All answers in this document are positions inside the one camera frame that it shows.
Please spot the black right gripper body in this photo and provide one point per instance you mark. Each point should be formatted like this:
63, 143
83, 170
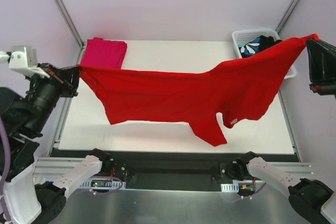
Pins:
323, 84

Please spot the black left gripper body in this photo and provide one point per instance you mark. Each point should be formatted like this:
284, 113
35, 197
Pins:
61, 79

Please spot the red t shirt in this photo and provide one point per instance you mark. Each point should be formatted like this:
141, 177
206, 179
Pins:
239, 89

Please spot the white plastic laundry basket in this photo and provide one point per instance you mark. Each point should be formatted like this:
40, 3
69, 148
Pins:
242, 37

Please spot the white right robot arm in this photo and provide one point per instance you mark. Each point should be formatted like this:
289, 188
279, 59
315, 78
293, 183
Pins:
311, 199

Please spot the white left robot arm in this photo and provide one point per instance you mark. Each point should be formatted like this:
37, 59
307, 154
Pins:
22, 122

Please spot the black t shirt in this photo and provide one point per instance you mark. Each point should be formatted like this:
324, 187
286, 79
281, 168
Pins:
267, 42

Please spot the folded magenta t shirt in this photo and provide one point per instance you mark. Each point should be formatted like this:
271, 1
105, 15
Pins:
102, 53

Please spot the teal pink garment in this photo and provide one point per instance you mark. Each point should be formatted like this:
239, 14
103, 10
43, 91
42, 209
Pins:
249, 49

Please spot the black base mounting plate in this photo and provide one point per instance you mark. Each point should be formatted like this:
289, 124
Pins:
172, 171

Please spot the right aluminium frame post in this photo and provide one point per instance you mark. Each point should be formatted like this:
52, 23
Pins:
287, 15

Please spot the aluminium frame post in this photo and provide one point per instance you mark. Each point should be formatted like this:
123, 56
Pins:
69, 22
287, 15

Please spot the aluminium rail left side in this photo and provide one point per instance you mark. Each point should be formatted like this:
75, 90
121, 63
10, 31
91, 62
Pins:
53, 167

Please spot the aluminium rail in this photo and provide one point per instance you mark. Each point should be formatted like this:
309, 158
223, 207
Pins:
302, 170
53, 167

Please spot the left white cable duct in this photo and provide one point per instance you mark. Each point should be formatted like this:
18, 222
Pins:
101, 184

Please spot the white cable duct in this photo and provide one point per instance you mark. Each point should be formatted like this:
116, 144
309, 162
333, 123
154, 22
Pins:
230, 188
101, 184

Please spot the aluminium rail right side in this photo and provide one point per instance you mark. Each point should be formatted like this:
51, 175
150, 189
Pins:
302, 170

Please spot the left aluminium frame post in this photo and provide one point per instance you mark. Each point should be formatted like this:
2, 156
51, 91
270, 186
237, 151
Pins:
69, 22

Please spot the right white cable duct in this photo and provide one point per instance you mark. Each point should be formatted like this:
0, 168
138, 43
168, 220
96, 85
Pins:
230, 188

